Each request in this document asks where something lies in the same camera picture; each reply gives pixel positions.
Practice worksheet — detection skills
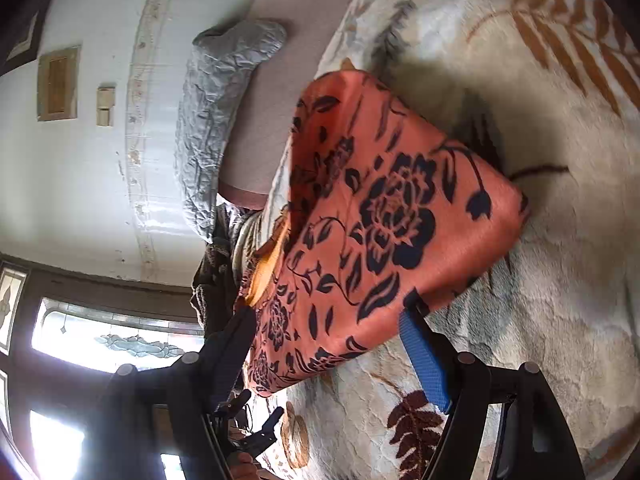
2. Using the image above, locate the orange floral print garment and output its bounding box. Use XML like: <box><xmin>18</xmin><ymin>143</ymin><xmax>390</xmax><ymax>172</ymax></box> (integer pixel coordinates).
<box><xmin>240</xmin><ymin>70</ymin><xmax>527</xmax><ymax>396</ymax></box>

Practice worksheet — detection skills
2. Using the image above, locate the dark brown fuzzy garment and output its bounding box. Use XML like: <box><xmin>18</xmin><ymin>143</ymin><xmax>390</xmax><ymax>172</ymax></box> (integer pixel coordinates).
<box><xmin>190</xmin><ymin>204</ymin><xmax>253</xmax><ymax>339</ymax></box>

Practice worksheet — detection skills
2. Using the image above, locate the stained glass window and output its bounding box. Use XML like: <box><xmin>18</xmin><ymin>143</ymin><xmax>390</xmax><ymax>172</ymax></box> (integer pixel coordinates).
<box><xmin>1</xmin><ymin>257</ymin><xmax>196</xmax><ymax>477</ymax></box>

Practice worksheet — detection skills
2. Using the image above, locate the grey quilted pillow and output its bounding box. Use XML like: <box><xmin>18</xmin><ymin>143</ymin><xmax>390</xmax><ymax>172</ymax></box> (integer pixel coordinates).
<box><xmin>175</xmin><ymin>20</ymin><xmax>288</xmax><ymax>244</ymax></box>

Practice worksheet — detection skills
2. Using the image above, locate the cream leaf-pattern fleece blanket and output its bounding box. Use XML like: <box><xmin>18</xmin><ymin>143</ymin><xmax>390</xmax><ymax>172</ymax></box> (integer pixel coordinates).
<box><xmin>234</xmin><ymin>0</ymin><xmax>640</xmax><ymax>480</ymax></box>

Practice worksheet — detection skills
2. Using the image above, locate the pink bed sheet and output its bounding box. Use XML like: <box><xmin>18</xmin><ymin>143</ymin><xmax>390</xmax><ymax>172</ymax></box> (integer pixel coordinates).
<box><xmin>218</xmin><ymin>0</ymin><xmax>352</xmax><ymax>210</ymax></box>

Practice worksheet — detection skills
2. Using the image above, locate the beige wall switch plate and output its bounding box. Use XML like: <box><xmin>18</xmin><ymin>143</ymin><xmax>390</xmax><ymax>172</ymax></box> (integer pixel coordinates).
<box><xmin>96</xmin><ymin>86</ymin><xmax>116</xmax><ymax>127</ymax></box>

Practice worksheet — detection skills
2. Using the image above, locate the wooden framed wall panel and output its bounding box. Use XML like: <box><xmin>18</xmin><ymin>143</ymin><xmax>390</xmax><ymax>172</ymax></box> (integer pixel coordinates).
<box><xmin>37</xmin><ymin>46</ymin><xmax>80</xmax><ymax>122</ymax></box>

